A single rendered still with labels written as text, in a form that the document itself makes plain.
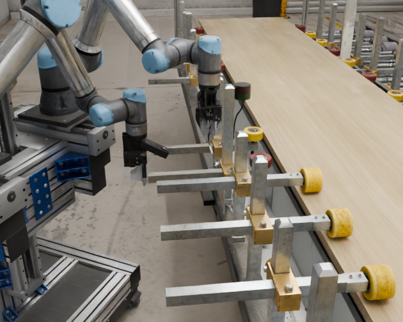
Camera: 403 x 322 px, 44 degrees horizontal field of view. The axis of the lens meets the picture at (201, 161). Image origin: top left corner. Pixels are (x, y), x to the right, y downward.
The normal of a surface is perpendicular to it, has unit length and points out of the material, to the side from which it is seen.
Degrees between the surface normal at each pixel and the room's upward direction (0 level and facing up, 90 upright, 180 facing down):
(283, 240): 90
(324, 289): 90
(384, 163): 0
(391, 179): 0
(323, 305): 90
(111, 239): 0
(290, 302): 90
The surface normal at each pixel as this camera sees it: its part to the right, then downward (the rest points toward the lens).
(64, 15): 0.71, 0.24
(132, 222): 0.00, -0.89
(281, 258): 0.11, 0.44
